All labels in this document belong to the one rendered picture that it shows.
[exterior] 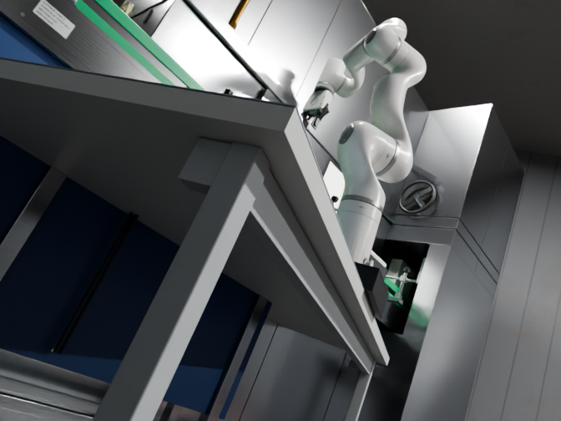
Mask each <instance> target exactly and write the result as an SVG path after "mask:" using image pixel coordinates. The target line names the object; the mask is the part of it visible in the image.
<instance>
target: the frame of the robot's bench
mask: <svg viewBox="0 0 561 421"><path fill-rule="evenodd" d="M269 168H270V162H269V160H268V159H267V157H266V156H265V153H264V151H263V149H262V148H261V147H258V146H254V145H247V144H242V143H238V142H233V143H232V145H231V144H227V143H223V142H219V141H215V140H211V139H203V138H199V140H198V142H197V143H196V145H195V147H194V149H193V151H192V153H191V154H190V157H189V158H188V160H187V162H186V164H185V165H184V168H183V169H182V171H181V173H180V175H179V179H180V180H181V181H182V183H183V184H184V185H185V186H186V187H187V188H188V189H189V190H193V191H197V192H199V193H203V194H206V196H205V198H204V200H203V202H202V204H201V206H200V208H199V210H198V212H197V214H196V216H195V218H194V220H193V222H192V224H191V226H190V228H189V230H188V232H187V234H186V236H185V238H184V240H183V242H182V244H181V246H180V248H179V250H178V252H177V254H176V255H175V257H174V260H173V261H172V263H171V265H170V267H169V270H168V271H167V273H166V275H165V277H164V280H163V281H162V283H161V285H160V287H159V290H158V291H157V293H156V295H155V297H154V300H153V301H152V303H151V305H150V307H149V310H148V311H147V313H146V315H145V317H144V320H143V321H142V323H141V324H140V326H139V329H138V331H137V332H136V334H135V336H134V339H133V341H132V342H131V344H130V346H129V349H128V351H127V352H126V354H125V356H124V359H123V361H122V362H121V364H120V366H119V369H118V371H117V373H116V374H115V376H114V379H113V381H112V383H111V384H110V386H109V389H108V391H107V393H106V394H105V395H104V398H103V400H102V402H101V404H100V405H99V408H98V410H97V412H96V414H95V415H94V417H93V420H92V421H153V419H154V416H155V415H156V413H157V410H158V408H159V406H160V404H161V402H162V399H163V397H164V395H165V393H166V391H167V389H168V386H169V384H170V382H171V380H172V378H173V376H174V373H175V371H176V369H177V367H178V365H179V362H180V360H181V358H182V357H183V355H184V351H185V349H186V348H187V346H188V344H189V341H190V339H191V337H192V335H193V333H194V330H195V328H196V326H197V324H198V322H199V320H200V317H201V315H202V313H203V311H204V309H205V306H206V304H207V302H208V301H209V299H210V295H211V293H212V291H213V290H214V288H215V284H216V282H217V281H218V279H219V277H220V273H221V272H222V270H223V268H224V266H225V263H226V261H227V259H228V257H229V255H230V253H231V250H232V248H233V246H234V244H235V242H236V239H237V237H238V235H239V234H240V231H241V228H242V226H243V225H244V223H245V225H246V226H247V227H248V228H249V230H250V231H251V232H252V234H253V235H254V236H255V238H256V239H257V240H258V241H259V243H260V244H261V245H262V246H263V247H264V248H265V250H266V251H267V252H268V254H269V255H270V256H271V258H272V259H273V260H274V261H275V263H276V264H277V265H278V267H279V268H280V269H281V270H282V271H283V272H284V273H285V275H286V276H287V278H288V279H289V280H290V281H291V283H292V284H293V285H294V287H295V288H296V289H297V291H298V292H299V293H300V294H301V295H302V296H303V297H304V299H305V300H306V301H307V303H308V304H309V305H310V307H311V308H312V309H313V311H314V312H315V313H316V315H317V316H318V317H319V318H320V319H321V320H322V321H323V323H324V324H325V325H326V327H327V328H328V329H329V330H330V332H331V333H332V335H333V336H334V337H335V338H336V340H337V341H338V342H339V343H340V344H341V345H342V347H343V348H344V349H345V350H346V352H347V353H348V354H349V356H350V357H351V361H350V364H349V367H350V368H353V369H355V370H357V371H359V372H360V375H359V378H358V380H357V383H356V387H355V390H354V393H353V395H352V398H351V402H350V405H349V409H348V411H347V414H346V418H345V421H357V420H358V417H359V414H360V412H361V406H362V404H363V401H364V398H365V396H366V391H367V389H368V385H369V382H370V380H371V376H372V373H373V370H374V367H375V364H376V359H374V358H373V357H372V355H371V353H370V351H369V349H368V348H367V346H366V344H365V342H364V341H363V339H362V337H361V334H360V333H359V332H358V330H357V328H356V326H355V324H354V322H353V321H352V319H351V317H350V315H349V313H348V311H347V310H346V308H345V306H344V304H343V302H342V301H341V299H340V297H339V295H338V293H337V292H336V289H335V288H334V286H333V285H332V283H331V280H330V278H329V277H328V275H327V274H326V271H325V269H324V268H323V266H322V264H321V262H320V261H319V259H318V257H317V255H316V253H315V252H314V250H313V248H312V246H311V244H310V242H309V241H308V239H307V237H306V235H305V233H304V231H303V230H302V229H301V226H300V224H299V222H298V221H297V219H296V217H295V215H294V213H293V212H292V210H291V208H290V206H289V205H288V203H287V201H286V198H285V197H284V196H283V194H282V192H281V189H280V188H279V186H278V185H277V183H276V181H275V179H274V177H273V175H272V174H271V172H270V170H269Z"/></svg>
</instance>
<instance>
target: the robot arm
mask: <svg viewBox="0 0 561 421"><path fill-rule="evenodd" d="M406 36H407V27H406V24H405V23H404V22H403V21H402V20H401V19H399V18H391V19H388V20H386V21H385V22H383V23H382V24H380V25H379V26H377V27H375V28H373V29H372V30H371V31H370V32H369V34H367V35H366V36H365V37H364V38H362V39H361V40H360V41H359V42H358V43H356V44H355V45H354V46H352V47H351V48H350V49H348V50H347V51H346V52H345V54H344V56H343V62H344V63H343V62H342V61H341V60H340V59H338V58H329V59H328V60H327V62H326V65H325V67H324V68H323V71H322V73H321V76H320V78H319V80H318V82H317V84H316V86H315V89H314V91H315V92H314V93H312V95H311V96H310V98H309V99H308V100H307V102H306V105H305V107H304V109H303V112H302V113H301V116H302V118H303V121H302V122H303V125H304V127H305V130H306V129H307V127H308V125H309V121H310V119H311V117H314V119H313V120H312V122H311V126H312V127H313V128H314V129H317V127H318V124H319V123H320V121H322V118H324V117H325V116H326V115H327V114H329V113H330V111H329V108H330V106H331V101H332V98H333V96H334V94H335V93H337V94H338V95H340V96H341V97H342V98H347V97H349V96H351V95H352V94H354V93H355V92H356V91H357V90H358V89H359V88H360V87H361V86H362V84H363V81H364V77H365V68H364V67H365V66H366V65H368V64H369V63H370V62H372V61H373V60H375V61H376V62H378V63H379V64H380V65H381V66H382V67H384V68H386V69H387V70H388V71H389V72H390V73H391V74H388V75H385V76H383V77H381V78H380V79H379V80H378V81H377V82H376V84H375V86H374V89H373V92H372V97H371V119H372V122H373V124H374V125H372V124H369V123H367V122H365V121H355V122H352V123H350V124H349V125H347V127H345V128H344V130H343V131H342V132H341V135H340V137H339V140H338V143H337V155H338V160H339V163H340V167H341V171H342V174H343V177H344V181H345V185H344V190H343V193H342V197H341V201H340V204H339V206H338V209H337V212H336V214H337V217H338V220H339V222H340V224H341V228H342V230H343V233H344V236H345V238H346V242H347V244H348V246H349V249H350V252H351V255H352V258H353V260H354V262H358V263H361V264H365V265H368V266H373V261H368V260H369V257H370V254H371V249H372V246H373V243H374V240H375V237H376V233H377V228H378V226H379V223H380V219H381V217H382V212H383V208H384V205H385V200H386V197H385V194H384V191H383V189H382V187H381V185H380V183H379V181H378V180H377V178H378V179H379V180H382V181H384V182H387V183H397V182H400V181H402V180H404V179H405V178H406V177H407V176H408V174H409V173H410V171H411V168H412V162H413V154H412V145H411V141H410V138H409V135H408V132H407V127H406V125H405V121H404V118H403V105H404V100H405V96H406V91H407V88H410V87H412V86H413V85H414V84H417V83H418V82H419V81H421V80H422V78H423V77H424V75H425V73H426V69H427V65H426V62H425V59H424V58H423V56H422V55H421V54H420V53H419V52H418V51H417V50H416V49H414V48H413V47H412V46H410V45H409V44H408V43H406V42H405V41H404V39H405V38H406ZM346 68H347V69H348V71H349V72H350V74H351V76H352V77H353V79H348V78H347V77H346V76H345V75H344V71H345V69H346ZM307 115H308V117H309V118H307Z"/></svg>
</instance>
